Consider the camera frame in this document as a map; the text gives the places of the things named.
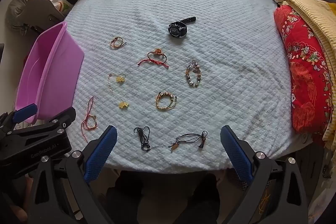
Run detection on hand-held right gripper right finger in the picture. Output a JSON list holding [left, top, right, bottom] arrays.
[[220, 125, 309, 224]]

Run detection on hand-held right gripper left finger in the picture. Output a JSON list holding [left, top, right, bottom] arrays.
[[29, 125, 118, 224]]

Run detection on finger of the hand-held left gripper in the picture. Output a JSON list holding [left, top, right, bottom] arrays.
[[0, 103, 38, 135], [5, 107, 76, 135]]

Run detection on thin red cord bracelet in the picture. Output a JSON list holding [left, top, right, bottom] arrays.
[[81, 96, 98, 142]]

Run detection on dark cord bracelet with charms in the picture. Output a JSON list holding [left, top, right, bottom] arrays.
[[168, 131, 208, 152]]

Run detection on black cord necklace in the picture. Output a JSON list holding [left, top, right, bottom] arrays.
[[133, 126, 171, 153]]

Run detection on pink plastic basin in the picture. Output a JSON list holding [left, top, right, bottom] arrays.
[[14, 21, 85, 125]]

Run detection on gold chain yellow flower charms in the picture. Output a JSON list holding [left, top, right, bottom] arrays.
[[107, 72, 126, 94]]

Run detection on gold bead braided bracelet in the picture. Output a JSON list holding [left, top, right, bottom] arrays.
[[155, 91, 178, 110]]

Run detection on orange braided string bracelet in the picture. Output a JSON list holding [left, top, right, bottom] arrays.
[[110, 37, 127, 48]]

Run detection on brown stone beaded bracelet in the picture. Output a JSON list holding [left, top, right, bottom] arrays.
[[184, 59, 203, 88]]

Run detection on red string bracelet orange bead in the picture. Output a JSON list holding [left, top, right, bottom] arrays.
[[137, 48, 169, 69]]

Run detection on black wrist watch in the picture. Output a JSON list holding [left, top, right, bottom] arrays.
[[168, 17, 197, 38]]

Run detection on white quilted blanket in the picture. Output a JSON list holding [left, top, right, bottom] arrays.
[[62, 0, 313, 174]]

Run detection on grey chair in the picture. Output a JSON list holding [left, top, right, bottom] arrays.
[[7, 0, 66, 35]]

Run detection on red printed quilt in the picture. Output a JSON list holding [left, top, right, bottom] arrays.
[[274, 5, 334, 135]]

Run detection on yellow ribbed blanket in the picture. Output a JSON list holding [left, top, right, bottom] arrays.
[[285, 0, 336, 151]]

